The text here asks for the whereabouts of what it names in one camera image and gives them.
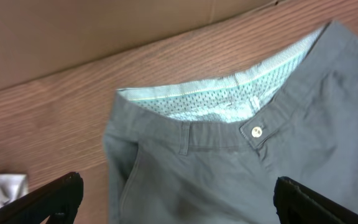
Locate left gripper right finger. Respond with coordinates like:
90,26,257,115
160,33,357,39
273,176,358,224

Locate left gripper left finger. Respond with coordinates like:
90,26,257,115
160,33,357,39
0,172,84,224

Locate grey shorts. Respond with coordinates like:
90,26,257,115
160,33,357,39
103,22,358,223

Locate cardboard backboard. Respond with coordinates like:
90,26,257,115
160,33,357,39
0,0,271,89

